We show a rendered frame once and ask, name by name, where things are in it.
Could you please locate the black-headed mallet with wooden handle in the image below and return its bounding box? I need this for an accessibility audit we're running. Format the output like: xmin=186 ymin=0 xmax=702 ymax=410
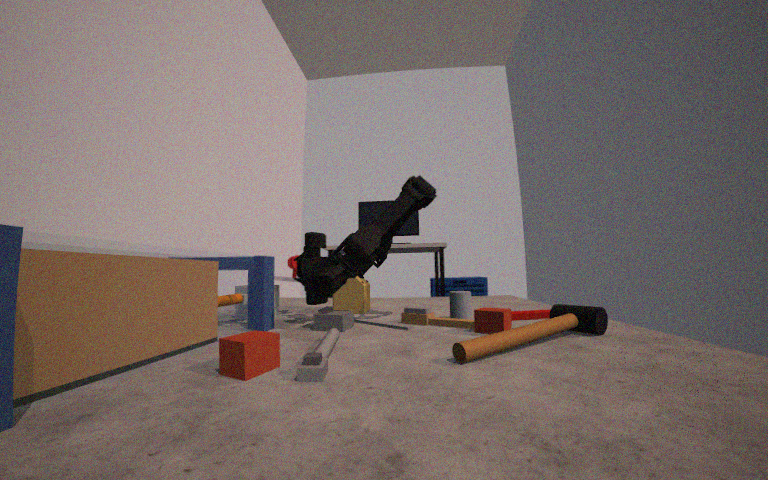
xmin=452 ymin=304 xmax=608 ymax=363

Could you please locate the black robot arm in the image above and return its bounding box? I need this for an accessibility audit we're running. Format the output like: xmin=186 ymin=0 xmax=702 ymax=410
xmin=296 ymin=176 xmax=437 ymax=298

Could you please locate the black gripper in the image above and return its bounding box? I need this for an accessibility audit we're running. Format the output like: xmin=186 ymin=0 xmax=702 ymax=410
xmin=293 ymin=232 xmax=332 ymax=305

